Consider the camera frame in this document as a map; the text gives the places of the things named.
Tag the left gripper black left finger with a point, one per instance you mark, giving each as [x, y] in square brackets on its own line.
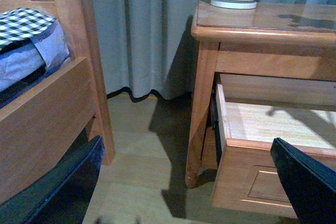
[63, 194]

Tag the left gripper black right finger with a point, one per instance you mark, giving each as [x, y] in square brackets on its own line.
[308, 184]

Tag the wooden drawer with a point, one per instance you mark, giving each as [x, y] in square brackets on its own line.
[252, 112]

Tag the checkered bed sheet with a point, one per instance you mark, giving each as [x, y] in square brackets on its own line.
[22, 23]

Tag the wooden nightstand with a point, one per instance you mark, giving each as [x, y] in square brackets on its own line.
[273, 40]

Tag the wooden bed frame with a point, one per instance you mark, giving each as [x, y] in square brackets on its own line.
[38, 127]

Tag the grey curtain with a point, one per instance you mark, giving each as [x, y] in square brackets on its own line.
[146, 46]

